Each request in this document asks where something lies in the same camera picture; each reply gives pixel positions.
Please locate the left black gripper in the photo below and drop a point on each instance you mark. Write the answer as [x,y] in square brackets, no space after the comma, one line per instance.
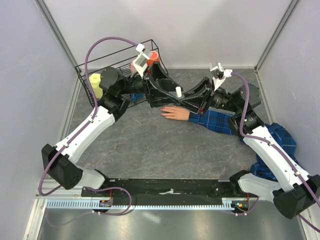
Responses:
[156,98]

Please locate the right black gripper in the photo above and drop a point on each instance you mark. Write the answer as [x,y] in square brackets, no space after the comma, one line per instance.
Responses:
[200,103]

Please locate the white nail polish cap brush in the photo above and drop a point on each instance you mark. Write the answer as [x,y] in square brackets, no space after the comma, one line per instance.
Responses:
[178,91]

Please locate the blue plaid sleeve forearm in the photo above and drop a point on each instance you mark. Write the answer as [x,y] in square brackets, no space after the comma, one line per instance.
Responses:
[213,120]

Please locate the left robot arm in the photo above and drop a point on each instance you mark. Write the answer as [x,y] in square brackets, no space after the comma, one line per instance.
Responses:
[60,161]

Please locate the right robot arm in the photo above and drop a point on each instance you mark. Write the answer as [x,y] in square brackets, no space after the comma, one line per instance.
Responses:
[292,190]

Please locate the mannequin hand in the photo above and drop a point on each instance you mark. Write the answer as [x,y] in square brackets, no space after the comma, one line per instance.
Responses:
[175,113]

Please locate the blue item in rack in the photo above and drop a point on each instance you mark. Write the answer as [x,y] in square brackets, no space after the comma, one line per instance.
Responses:
[136,96]

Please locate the orange mug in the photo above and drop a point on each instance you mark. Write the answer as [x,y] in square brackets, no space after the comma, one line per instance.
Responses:
[154,57]

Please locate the pink mug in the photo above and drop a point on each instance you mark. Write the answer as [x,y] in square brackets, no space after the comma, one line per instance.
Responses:
[132,69]

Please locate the yellow faceted mug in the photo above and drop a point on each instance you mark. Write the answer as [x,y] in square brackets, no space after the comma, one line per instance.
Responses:
[95,80]

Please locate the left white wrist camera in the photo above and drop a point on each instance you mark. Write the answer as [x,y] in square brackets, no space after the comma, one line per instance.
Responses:
[140,63]

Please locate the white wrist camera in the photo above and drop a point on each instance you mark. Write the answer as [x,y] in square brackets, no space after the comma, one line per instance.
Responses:
[140,63]
[219,74]

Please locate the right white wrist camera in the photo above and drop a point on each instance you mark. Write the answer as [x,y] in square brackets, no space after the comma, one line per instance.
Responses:
[219,74]

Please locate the black wire dish rack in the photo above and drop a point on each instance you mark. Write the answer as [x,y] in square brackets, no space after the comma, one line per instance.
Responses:
[120,59]

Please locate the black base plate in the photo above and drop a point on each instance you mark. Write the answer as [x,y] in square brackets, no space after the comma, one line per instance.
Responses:
[161,191]

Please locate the light blue cable duct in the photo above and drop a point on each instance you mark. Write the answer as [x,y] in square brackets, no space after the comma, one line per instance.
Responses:
[97,204]

